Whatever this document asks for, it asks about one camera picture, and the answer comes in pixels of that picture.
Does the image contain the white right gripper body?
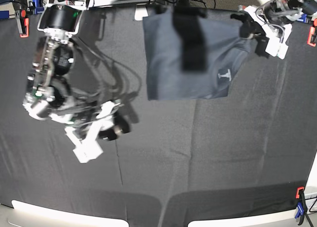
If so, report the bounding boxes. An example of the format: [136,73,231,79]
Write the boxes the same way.
[65,100,121,163]

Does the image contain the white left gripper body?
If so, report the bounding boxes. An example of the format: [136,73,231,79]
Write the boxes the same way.
[238,5,292,59]

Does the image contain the dark grey t-shirt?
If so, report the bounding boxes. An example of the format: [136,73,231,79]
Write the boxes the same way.
[143,9,251,101]

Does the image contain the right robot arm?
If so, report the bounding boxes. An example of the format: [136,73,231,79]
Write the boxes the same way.
[23,0,131,163]

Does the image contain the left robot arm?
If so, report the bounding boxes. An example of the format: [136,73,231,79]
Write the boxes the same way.
[230,0,317,59]

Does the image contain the red clamp far right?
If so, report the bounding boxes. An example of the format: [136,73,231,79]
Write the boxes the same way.
[307,19,317,47]

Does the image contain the black table cloth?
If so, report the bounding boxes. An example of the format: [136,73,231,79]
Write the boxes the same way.
[0,7,317,227]

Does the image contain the blue clamp far left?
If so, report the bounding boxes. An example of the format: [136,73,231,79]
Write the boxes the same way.
[28,0,44,14]

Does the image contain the red clamp far left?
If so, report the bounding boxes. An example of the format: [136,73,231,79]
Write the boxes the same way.
[15,9,29,38]

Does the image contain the red blue clamp near right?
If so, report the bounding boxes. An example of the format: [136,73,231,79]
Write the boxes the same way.
[295,186,314,227]

